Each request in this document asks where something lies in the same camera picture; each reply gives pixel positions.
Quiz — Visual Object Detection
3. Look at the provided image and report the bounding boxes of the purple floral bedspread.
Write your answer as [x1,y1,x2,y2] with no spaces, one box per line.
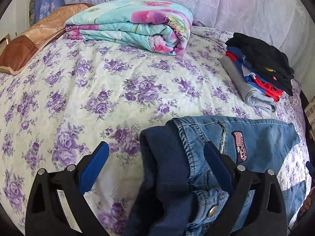
[1,27,311,235]

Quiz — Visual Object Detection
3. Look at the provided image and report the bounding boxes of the folded red garment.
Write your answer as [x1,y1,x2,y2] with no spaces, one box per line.
[225,51,283,102]

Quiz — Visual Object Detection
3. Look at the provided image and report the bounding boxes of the brown patchwork pillow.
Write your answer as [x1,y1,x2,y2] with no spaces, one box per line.
[1,3,93,75]

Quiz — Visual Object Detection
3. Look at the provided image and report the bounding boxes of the lavender lace headboard cover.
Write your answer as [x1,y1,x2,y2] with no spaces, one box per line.
[65,0,314,85]

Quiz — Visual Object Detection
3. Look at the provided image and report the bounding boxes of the folded blue garment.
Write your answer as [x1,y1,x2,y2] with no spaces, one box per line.
[226,46,266,94]

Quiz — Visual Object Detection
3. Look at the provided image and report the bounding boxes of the folded grey garment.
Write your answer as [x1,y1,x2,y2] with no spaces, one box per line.
[219,56,277,113]

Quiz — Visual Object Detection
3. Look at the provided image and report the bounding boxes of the folded black garment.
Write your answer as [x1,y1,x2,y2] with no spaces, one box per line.
[225,32,294,96]

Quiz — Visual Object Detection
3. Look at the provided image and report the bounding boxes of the folded turquoise floral quilt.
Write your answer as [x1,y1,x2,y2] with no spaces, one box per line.
[65,0,193,55]

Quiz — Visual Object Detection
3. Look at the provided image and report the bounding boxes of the blue denim jeans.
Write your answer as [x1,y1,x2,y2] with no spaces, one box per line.
[123,116,300,235]

